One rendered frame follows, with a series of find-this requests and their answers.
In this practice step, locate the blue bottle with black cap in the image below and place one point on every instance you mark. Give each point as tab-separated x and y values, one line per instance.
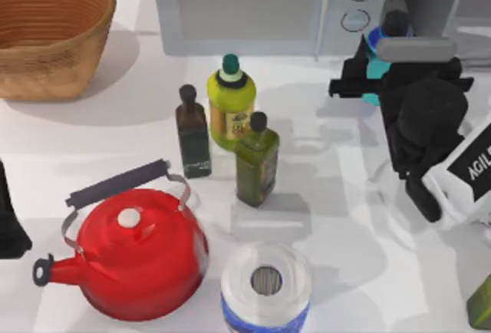
397	22

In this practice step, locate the yellow bottle with green cap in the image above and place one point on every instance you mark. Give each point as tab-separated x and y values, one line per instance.
230	95

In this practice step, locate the white paper towel roll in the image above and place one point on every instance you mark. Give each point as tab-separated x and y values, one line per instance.
264	294

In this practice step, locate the brown wicker basket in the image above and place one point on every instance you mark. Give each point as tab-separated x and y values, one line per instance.
46	41

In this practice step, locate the pale grey rounded box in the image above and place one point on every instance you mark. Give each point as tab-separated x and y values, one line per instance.
416	49

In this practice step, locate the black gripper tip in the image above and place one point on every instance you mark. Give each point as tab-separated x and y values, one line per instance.
9	225

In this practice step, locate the pale microwave oven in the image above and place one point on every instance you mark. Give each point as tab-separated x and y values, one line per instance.
245	7

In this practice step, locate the red kettle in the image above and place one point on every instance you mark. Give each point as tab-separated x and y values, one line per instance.
142	256

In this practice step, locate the olive green oil bottle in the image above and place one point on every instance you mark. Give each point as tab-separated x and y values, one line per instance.
256	164

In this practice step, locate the dark brown glass bottle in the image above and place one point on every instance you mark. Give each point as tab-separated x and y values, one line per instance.
193	137

